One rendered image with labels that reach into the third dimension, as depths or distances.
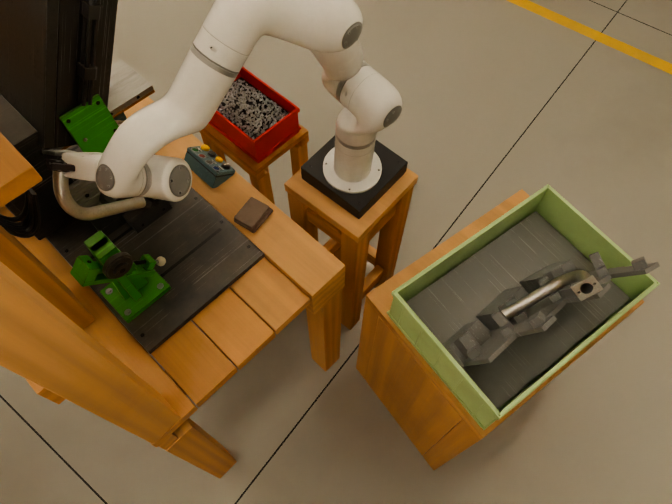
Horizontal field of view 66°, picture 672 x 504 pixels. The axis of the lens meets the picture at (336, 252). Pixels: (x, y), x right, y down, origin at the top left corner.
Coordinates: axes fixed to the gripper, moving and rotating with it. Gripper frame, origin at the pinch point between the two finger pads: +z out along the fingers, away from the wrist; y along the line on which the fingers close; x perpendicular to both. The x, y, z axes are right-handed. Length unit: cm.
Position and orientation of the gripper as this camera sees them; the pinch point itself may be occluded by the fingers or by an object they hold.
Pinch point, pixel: (62, 162)
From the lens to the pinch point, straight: 127.0
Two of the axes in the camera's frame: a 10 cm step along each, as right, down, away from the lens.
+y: -4.1, 1.8, -8.9
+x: -0.8, 9.7, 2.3
